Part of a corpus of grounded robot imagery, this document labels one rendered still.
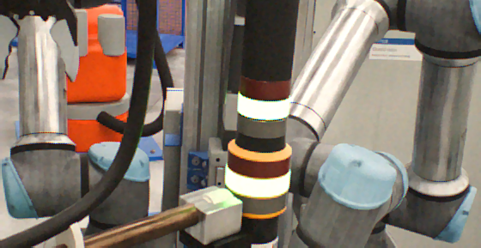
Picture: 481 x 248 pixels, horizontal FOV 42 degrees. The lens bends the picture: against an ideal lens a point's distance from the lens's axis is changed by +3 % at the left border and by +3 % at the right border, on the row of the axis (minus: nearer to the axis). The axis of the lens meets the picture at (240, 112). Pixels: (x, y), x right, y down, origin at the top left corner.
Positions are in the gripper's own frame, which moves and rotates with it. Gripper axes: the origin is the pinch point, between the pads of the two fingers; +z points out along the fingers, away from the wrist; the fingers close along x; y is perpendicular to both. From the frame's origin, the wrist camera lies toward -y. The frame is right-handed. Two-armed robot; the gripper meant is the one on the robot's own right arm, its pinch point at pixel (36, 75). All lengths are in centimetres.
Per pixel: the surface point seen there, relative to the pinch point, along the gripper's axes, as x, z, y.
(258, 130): -25, -11, -52
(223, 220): -23, -6, -54
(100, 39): 29, 65, 331
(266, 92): -25, -14, -52
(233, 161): -23, -9, -52
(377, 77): -96, 31, 128
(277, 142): -26, -11, -52
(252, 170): -24, -9, -53
